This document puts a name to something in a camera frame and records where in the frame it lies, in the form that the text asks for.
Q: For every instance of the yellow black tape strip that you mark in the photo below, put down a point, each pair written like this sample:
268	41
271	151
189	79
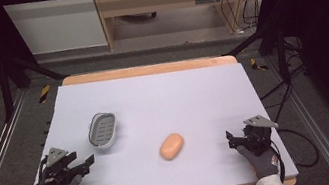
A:
257	65
44	94

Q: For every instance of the black metal stand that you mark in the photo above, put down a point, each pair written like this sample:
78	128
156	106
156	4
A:
281	52
5	88

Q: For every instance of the orange soap bar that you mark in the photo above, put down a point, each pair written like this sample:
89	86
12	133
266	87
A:
171	146

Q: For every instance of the grey soap dish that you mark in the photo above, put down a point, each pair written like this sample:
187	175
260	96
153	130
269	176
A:
103	130

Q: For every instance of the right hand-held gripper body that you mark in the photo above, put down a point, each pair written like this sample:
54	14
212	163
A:
258	139

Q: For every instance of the white foam mat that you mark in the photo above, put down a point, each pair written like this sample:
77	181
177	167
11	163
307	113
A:
168	105

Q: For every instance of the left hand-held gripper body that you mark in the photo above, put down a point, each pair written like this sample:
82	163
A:
58	173

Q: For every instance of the wooden table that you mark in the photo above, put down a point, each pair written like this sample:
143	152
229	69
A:
148	69

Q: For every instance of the person's right hand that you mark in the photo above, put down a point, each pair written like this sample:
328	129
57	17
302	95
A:
264	163

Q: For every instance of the white cabinet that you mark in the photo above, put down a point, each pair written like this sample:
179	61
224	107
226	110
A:
53	26

